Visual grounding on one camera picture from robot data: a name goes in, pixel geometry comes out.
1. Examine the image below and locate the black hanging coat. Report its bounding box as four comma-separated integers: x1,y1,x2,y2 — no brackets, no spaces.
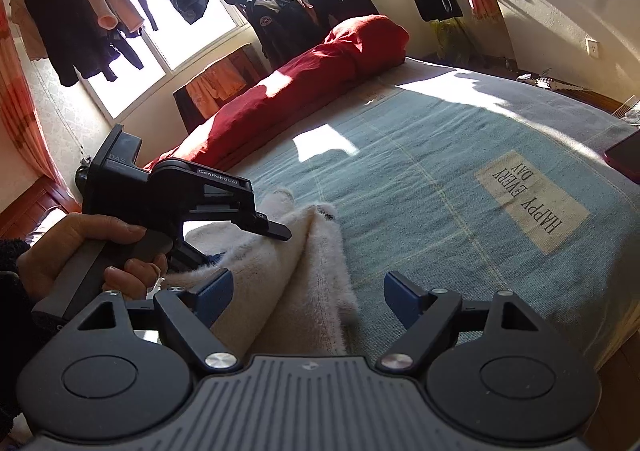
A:
22,0,118,86

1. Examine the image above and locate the yellow-green cloth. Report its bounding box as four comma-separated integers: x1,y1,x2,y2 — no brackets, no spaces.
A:
430,18,481,66

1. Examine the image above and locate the wooden headboard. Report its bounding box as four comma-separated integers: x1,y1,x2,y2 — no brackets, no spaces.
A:
0,176,81,239

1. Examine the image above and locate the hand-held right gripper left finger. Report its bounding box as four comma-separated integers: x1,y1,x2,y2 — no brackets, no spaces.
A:
77,268,243,374

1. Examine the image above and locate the red phone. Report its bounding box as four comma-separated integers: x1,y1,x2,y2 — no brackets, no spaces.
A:
604,130,640,184

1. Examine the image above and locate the red quilt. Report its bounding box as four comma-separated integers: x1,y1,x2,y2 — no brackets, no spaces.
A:
142,15,410,172

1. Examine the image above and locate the beige hanging garment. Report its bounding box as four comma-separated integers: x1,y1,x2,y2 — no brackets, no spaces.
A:
10,0,48,62

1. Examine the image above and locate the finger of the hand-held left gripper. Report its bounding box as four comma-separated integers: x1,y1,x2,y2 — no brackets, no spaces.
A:
166,236,222,278
244,211,293,242

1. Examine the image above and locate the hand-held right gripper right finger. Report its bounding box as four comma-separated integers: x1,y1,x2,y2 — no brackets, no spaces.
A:
377,271,541,375

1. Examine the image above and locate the person's left hand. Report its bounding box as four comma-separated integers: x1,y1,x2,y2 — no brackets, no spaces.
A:
17,213,168,302

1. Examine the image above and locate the orange garment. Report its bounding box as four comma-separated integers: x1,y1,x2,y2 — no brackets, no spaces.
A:
187,56,248,114

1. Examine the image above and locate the white knit sweater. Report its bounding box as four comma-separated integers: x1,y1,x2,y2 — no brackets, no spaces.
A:
165,188,361,357

